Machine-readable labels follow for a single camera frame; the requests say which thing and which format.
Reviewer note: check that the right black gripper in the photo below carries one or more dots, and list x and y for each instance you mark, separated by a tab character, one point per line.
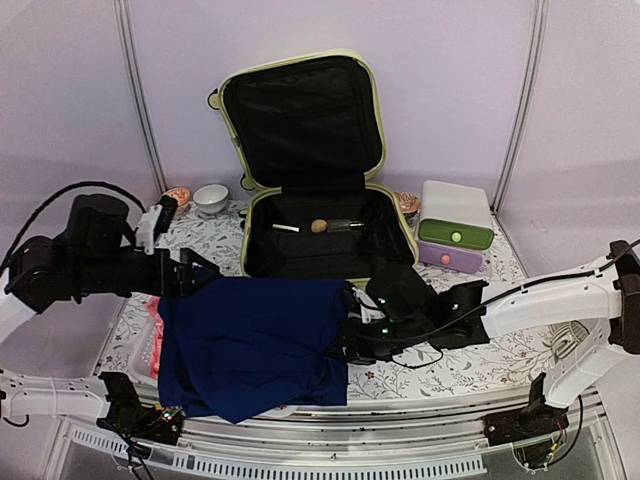
358	351

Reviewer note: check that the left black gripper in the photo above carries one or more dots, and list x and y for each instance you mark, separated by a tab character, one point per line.
167	286

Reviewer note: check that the pink printed garment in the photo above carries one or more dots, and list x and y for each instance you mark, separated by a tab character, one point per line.
158	334

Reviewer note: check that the dark blue garment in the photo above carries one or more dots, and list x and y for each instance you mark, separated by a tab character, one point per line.
243	346

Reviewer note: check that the white plastic mesh basket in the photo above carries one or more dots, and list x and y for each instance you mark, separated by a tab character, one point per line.
139	363

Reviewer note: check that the light green hard-shell suitcase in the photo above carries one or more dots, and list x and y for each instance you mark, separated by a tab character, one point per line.
310	141

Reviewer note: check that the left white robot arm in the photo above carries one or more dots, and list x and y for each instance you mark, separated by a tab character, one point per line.
46	349

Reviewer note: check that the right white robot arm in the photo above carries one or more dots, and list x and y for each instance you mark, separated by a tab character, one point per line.
603	295

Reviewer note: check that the purple drawer with pink knob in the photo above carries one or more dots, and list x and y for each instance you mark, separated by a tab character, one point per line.
460	260

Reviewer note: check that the white ceramic bowl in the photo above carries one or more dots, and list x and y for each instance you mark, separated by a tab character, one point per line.
211	199

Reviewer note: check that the pink bowl behind basket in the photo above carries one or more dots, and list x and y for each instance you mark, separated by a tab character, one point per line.
181	194

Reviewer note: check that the green drawer with knob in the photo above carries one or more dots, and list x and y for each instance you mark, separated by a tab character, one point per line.
455	234

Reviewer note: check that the floral patterned tablecloth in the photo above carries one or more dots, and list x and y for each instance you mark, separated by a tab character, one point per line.
420	373

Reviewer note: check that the brown plush toy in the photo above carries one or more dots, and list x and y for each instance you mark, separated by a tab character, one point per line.
319	226

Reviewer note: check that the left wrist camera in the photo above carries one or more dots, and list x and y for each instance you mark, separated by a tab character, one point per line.
153	223

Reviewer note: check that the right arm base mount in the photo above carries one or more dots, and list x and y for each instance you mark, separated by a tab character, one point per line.
537	424

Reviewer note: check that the left metal corner post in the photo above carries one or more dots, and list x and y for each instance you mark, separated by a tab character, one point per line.
124	23

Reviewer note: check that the metal corner post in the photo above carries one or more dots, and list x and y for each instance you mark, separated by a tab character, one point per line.
124	23
531	67

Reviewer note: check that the right metal corner post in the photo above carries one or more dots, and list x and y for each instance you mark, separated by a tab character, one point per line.
531	67

